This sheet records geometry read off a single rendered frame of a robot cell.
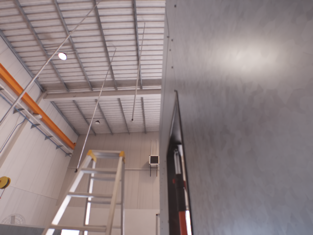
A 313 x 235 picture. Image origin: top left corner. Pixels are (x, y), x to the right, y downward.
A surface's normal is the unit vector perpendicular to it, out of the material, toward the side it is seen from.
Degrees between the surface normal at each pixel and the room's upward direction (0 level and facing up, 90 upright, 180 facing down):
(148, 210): 90
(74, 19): 177
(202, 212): 90
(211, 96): 90
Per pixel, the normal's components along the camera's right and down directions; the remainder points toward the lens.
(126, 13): 0.06, 0.80
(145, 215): 0.01, -0.60
